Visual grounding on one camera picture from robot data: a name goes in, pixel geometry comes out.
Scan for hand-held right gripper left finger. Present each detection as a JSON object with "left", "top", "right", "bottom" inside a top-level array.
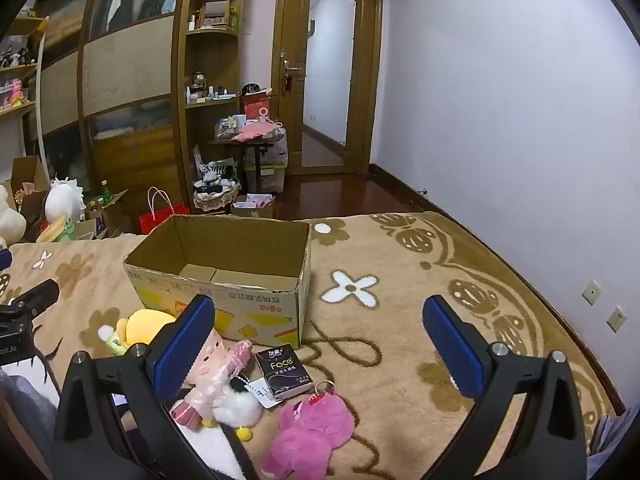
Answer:
[{"left": 52, "top": 294, "right": 216, "bottom": 480}]

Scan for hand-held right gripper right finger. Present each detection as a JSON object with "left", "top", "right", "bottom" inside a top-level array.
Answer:
[{"left": 422, "top": 295, "right": 588, "bottom": 480}]

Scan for pink doll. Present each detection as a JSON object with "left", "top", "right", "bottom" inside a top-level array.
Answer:
[{"left": 170, "top": 329, "right": 254, "bottom": 429}]

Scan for yellow plush toy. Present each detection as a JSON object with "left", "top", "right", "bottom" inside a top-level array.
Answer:
[{"left": 117, "top": 309, "right": 177, "bottom": 347}]

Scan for pink bear plush keychain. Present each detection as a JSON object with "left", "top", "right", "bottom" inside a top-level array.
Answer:
[{"left": 262, "top": 392, "right": 357, "bottom": 480}]

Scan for cream plush bear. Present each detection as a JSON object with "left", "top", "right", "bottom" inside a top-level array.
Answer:
[{"left": 0, "top": 185, "right": 27, "bottom": 249}]

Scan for green frog plush with hat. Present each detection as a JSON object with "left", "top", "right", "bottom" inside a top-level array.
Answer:
[{"left": 36, "top": 217, "right": 77, "bottom": 244}]

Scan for white green tube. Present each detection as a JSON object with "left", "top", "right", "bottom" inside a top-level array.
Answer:
[{"left": 98, "top": 325, "right": 127, "bottom": 357}]

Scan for white haired plush doll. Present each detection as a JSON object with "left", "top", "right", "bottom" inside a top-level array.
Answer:
[{"left": 43, "top": 175, "right": 86, "bottom": 224}]

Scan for tall brown cardboard box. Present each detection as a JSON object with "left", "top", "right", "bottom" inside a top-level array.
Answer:
[{"left": 9, "top": 155, "right": 51, "bottom": 227}]

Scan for black tissue packet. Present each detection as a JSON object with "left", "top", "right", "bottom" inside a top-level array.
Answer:
[{"left": 255, "top": 346, "right": 314, "bottom": 402}]

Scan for cardboard box with bottles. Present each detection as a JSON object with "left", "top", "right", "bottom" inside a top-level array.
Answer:
[{"left": 84, "top": 188, "right": 134, "bottom": 239}]

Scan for red paper bag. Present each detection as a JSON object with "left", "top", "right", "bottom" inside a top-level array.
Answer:
[{"left": 138, "top": 187, "right": 191, "bottom": 235}]

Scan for lace trimmed basket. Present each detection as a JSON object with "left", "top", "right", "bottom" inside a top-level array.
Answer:
[{"left": 192, "top": 180, "right": 241, "bottom": 213}]

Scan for small cardboard box with packets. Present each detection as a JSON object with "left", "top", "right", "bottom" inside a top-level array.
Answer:
[{"left": 230, "top": 193, "right": 276, "bottom": 220}]

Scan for display shelf with figurines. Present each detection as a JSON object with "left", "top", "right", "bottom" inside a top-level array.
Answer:
[{"left": 0, "top": 14, "right": 52, "bottom": 173}]

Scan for grey cloth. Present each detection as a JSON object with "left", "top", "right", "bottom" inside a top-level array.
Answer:
[{"left": 587, "top": 406, "right": 627, "bottom": 462}]

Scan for black white striped cloth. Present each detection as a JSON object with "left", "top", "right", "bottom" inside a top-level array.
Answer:
[{"left": 199, "top": 159, "right": 239, "bottom": 186}]

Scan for clear plastic storage bin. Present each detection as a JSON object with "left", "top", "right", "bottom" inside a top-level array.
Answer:
[{"left": 243, "top": 154, "right": 289, "bottom": 194}]

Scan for cluttered side table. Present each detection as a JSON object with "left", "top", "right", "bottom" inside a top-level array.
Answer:
[{"left": 210, "top": 114, "right": 289, "bottom": 196}]

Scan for pink cloth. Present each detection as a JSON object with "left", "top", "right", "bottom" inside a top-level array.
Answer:
[{"left": 230, "top": 122, "right": 274, "bottom": 142}]

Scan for wooden wardrobe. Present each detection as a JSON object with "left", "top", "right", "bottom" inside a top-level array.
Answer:
[{"left": 36, "top": 0, "right": 197, "bottom": 235}]

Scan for wooden door with glass panel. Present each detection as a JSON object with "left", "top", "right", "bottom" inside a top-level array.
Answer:
[{"left": 272, "top": 0, "right": 387, "bottom": 177}]

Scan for red box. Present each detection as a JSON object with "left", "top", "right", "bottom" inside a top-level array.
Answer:
[{"left": 239, "top": 92, "right": 271, "bottom": 122}]

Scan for wooden corner shelf unit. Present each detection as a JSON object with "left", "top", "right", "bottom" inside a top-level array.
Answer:
[{"left": 172, "top": 0, "right": 247, "bottom": 211}]

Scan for white plush with black strap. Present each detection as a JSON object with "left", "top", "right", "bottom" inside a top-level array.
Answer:
[{"left": 172, "top": 419, "right": 262, "bottom": 480}]

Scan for small wooden frame box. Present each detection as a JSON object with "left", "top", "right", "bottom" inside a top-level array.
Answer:
[{"left": 202, "top": 0, "right": 231, "bottom": 29}]

